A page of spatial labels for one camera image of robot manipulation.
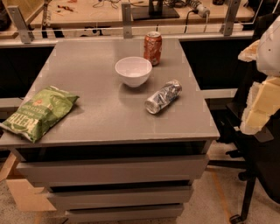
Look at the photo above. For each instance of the orange soda can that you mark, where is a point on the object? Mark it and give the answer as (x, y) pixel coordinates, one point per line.
(152, 47)

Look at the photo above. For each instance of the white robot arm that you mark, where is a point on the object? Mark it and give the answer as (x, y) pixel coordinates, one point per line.
(268, 51)

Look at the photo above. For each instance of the silver blue redbull can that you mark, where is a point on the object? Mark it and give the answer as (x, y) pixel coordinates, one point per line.
(163, 97)

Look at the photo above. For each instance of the black monitor stand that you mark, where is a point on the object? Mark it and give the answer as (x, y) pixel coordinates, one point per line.
(155, 10)

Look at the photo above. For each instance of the white bowl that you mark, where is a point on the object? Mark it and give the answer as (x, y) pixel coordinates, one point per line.
(133, 71)

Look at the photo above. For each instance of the green jalapeno chip bag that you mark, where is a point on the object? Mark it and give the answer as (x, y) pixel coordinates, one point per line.
(35, 117)

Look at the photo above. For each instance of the metal rail bracket middle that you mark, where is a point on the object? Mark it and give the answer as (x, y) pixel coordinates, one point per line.
(126, 21)

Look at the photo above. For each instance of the cardboard box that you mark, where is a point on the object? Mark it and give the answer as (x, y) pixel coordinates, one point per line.
(28, 198)

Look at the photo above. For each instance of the black office chair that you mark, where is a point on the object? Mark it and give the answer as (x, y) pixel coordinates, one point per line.
(257, 155)

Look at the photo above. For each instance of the grey drawer cabinet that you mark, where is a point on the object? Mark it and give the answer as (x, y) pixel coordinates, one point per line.
(110, 159)

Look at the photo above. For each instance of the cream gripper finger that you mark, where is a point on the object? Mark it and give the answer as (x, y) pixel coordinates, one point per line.
(263, 102)
(250, 52)

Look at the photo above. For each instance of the metal rail bracket left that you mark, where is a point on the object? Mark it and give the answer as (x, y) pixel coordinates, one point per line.
(17, 18)

